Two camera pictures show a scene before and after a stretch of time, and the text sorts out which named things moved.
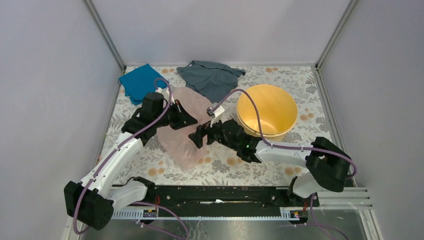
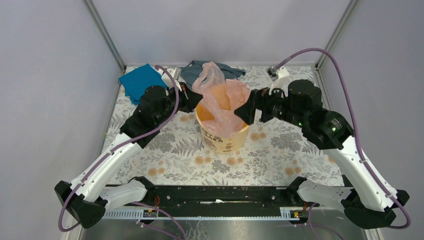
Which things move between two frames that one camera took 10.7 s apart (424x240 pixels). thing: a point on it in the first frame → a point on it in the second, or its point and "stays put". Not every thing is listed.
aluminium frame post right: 349,9 stays put
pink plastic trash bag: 176,143 → 223,96
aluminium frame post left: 105,34 stays put
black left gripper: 184,118 → 190,99
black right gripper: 197,137 → 246,111
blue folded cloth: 139,81 stays put
